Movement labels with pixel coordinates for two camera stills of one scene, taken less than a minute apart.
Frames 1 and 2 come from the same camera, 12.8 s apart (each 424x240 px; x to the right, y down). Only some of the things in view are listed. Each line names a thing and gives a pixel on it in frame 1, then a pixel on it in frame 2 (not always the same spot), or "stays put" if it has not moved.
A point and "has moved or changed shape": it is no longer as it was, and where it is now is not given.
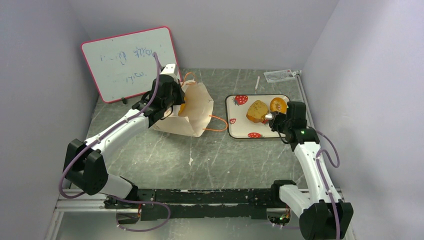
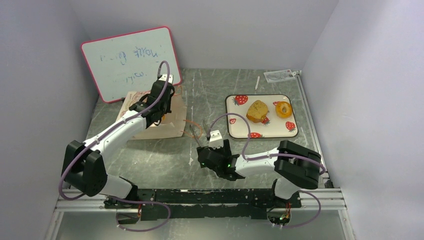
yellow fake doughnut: (278, 104) has moved or changed shape
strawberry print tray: (238, 125) stays put
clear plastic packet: (280, 75) stays put
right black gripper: (276, 120) to (205, 153)
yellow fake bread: (256, 111) stays put
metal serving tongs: (269, 116) to (194, 134)
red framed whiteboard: (125, 66) stays put
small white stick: (258, 78) stays put
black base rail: (163, 204) stays put
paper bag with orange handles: (193, 117) to (172, 124)
